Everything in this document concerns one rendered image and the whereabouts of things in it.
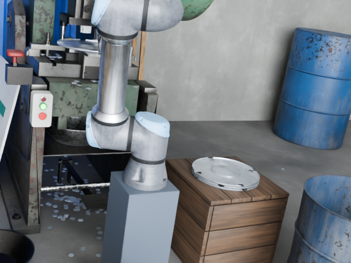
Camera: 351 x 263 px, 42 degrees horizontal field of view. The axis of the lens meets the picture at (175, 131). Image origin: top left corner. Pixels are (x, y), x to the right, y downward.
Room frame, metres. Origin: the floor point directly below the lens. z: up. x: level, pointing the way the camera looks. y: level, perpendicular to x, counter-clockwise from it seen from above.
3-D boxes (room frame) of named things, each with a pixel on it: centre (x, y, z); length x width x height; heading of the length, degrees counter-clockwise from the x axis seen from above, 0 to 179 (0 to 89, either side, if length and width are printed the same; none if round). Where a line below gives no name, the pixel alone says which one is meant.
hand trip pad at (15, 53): (1.74, 0.65, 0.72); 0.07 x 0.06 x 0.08; 29
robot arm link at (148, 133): (1.43, 0.08, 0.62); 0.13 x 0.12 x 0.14; 96
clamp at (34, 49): (2.02, 0.62, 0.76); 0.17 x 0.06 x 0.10; 119
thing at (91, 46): (1.99, 0.41, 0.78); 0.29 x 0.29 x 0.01
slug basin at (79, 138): (2.10, 0.47, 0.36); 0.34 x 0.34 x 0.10
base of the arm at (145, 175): (1.43, 0.08, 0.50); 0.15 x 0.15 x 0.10
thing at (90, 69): (1.95, 0.39, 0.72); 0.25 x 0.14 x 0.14; 29
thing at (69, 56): (2.11, 0.48, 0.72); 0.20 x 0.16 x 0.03; 119
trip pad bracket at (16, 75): (1.75, 0.64, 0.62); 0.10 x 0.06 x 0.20; 119
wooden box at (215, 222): (1.82, -0.24, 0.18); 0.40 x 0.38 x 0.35; 29
